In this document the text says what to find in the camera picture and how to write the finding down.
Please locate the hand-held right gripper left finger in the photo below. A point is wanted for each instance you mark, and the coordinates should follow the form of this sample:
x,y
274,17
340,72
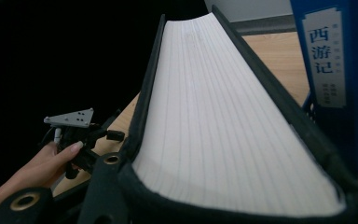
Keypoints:
x,y
105,193

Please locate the black book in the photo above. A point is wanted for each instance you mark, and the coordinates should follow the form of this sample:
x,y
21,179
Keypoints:
x,y
230,124

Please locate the blue file rack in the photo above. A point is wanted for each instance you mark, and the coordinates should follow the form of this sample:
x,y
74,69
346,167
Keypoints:
x,y
308,107

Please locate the blue book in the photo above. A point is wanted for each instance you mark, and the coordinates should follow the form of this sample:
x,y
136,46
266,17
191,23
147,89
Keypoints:
x,y
354,62

